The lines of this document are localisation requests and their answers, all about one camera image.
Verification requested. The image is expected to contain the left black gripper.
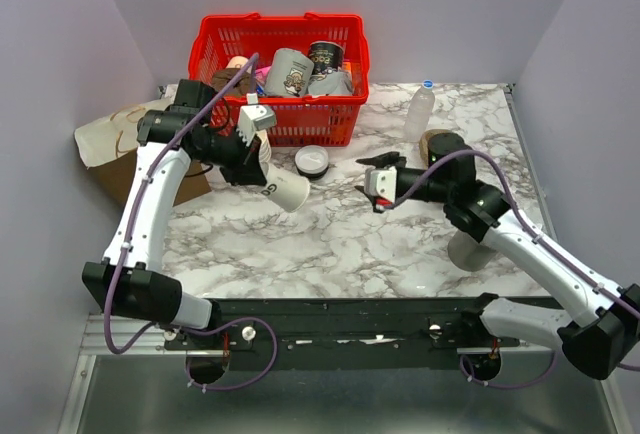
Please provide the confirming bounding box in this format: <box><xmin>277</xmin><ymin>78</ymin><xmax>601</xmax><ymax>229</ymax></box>
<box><xmin>193</xmin><ymin>124</ymin><xmax>267</xmax><ymax>186</ymax></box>

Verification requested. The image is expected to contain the stack of white paper cups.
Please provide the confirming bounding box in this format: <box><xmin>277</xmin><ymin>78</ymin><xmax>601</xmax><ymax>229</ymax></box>
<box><xmin>256</xmin><ymin>130</ymin><xmax>272</xmax><ymax>163</ymax></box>

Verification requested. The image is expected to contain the single white paper cup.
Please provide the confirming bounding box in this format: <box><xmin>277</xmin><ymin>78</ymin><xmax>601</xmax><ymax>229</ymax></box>
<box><xmin>260</xmin><ymin>163</ymin><xmax>310</xmax><ymax>213</ymax></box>

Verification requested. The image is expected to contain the stack of cup lids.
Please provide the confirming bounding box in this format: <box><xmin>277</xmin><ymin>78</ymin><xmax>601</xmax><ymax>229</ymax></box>
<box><xmin>294</xmin><ymin>145</ymin><xmax>329</xmax><ymax>180</ymax></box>

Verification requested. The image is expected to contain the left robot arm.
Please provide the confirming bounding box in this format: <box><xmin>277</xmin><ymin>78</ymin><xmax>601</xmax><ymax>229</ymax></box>
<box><xmin>82</xmin><ymin>80</ymin><xmax>275</xmax><ymax>354</ymax></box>

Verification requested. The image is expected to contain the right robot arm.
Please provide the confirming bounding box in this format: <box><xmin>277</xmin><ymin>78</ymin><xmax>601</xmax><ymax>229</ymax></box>
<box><xmin>358</xmin><ymin>132</ymin><xmax>639</xmax><ymax>380</ymax></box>

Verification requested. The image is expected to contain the brown paper takeout bag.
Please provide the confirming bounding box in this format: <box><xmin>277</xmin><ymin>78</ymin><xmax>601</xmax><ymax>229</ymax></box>
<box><xmin>73</xmin><ymin>101</ymin><xmax>215</xmax><ymax>208</ymax></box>

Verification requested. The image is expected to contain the brown pulp cup carrier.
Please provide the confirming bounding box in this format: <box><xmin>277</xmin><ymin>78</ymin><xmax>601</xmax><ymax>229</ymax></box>
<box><xmin>418</xmin><ymin>129</ymin><xmax>449</xmax><ymax>167</ymax></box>

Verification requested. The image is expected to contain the clear plastic water bottle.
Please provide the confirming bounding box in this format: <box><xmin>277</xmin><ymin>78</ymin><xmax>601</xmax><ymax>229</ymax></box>
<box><xmin>403</xmin><ymin>80</ymin><xmax>435</xmax><ymax>142</ymax></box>

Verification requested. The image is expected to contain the brown striped cloth in basket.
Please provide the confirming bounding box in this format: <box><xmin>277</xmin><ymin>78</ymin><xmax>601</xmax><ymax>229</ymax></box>
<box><xmin>210</xmin><ymin>67</ymin><xmax>259</xmax><ymax>100</ymax></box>

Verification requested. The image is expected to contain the grey printed cup in basket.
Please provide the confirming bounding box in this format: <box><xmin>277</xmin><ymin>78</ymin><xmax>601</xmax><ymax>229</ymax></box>
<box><xmin>264</xmin><ymin>48</ymin><xmax>314</xmax><ymax>97</ymax></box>

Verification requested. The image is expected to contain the grey crumpled item in basket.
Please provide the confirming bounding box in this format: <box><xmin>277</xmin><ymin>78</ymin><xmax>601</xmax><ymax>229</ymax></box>
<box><xmin>307</xmin><ymin>71</ymin><xmax>354</xmax><ymax>98</ymax></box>

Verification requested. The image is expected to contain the beige egg-shaped object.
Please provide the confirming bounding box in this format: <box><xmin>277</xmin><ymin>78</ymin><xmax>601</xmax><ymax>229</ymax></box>
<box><xmin>226</xmin><ymin>55</ymin><xmax>249</xmax><ymax>71</ymax></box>

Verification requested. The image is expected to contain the grey cup of straws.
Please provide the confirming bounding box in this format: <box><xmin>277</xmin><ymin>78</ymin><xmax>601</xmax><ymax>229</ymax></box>
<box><xmin>447</xmin><ymin>231</ymin><xmax>497</xmax><ymax>272</ymax></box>

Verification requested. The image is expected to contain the black printed can in basket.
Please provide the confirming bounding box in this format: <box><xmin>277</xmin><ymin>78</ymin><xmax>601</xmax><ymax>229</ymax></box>
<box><xmin>307</xmin><ymin>41</ymin><xmax>344</xmax><ymax>76</ymax></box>

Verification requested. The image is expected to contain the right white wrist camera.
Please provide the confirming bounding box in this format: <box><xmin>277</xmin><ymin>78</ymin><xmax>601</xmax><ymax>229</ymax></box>
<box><xmin>362</xmin><ymin>166</ymin><xmax>399</xmax><ymax>213</ymax></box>

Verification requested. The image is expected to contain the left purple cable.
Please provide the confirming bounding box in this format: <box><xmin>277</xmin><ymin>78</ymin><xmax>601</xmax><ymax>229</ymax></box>
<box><xmin>102</xmin><ymin>52</ymin><xmax>279</xmax><ymax>393</ymax></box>

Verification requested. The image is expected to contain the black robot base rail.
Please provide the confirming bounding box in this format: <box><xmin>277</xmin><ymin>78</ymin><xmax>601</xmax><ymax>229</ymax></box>
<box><xmin>99</xmin><ymin>296</ymin><xmax>586</xmax><ymax>373</ymax></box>

